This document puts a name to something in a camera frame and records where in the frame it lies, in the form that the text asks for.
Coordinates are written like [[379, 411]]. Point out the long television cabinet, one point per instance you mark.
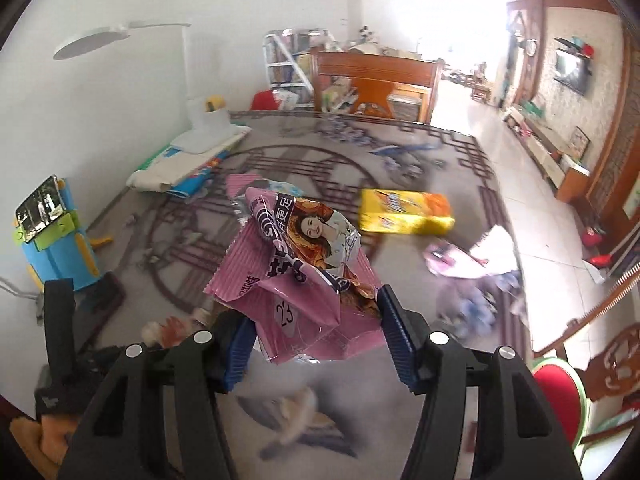
[[550, 155]]

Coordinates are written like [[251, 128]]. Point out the flat pink wrapper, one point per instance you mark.
[[242, 182]]

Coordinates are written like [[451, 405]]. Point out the carved wooden chair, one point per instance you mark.
[[615, 360]]

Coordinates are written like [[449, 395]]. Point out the white desk lamp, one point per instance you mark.
[[205, 130]]

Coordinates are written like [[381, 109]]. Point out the beige printed snack wrapper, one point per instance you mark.
[[300, 410]]

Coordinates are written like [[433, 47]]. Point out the yellow drink carton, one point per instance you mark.
[[405, 212]]

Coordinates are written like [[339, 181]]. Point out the printed silver snack packet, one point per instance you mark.
[[310, 240]]

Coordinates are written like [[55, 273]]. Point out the phone with lit screen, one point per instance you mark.
[[40, 207]]

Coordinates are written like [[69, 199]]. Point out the blue toy phone holder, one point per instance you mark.
[[55, 260]]

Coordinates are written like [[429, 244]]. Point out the red dustpan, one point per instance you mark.
[[600, 261]]

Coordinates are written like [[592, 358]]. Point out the framed geometric picture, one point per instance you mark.
[[578, 142]]

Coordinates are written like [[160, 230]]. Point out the small blue wrapper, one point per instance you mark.
[[289, 189]]

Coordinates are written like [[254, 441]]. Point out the small yellow object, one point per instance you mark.
[[216, 102]]

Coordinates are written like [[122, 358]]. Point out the floral paper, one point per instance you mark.
[[165, 332]]

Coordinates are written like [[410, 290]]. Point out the orange blue snack wrapper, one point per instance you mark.
[[40, 435]]

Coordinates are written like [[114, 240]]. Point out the red floor object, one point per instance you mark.
[[591, 237]]

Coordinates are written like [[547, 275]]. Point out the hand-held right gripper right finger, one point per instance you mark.
[[400, 345]]

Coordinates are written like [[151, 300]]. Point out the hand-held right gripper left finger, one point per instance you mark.
[[237, 355]]

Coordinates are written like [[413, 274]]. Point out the pink snack bag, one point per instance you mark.
[[310, 330]]

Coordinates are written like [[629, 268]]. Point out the pink white wrapper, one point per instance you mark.
[[465, 255]]

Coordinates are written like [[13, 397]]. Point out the wall television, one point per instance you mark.
[[572, 72]]

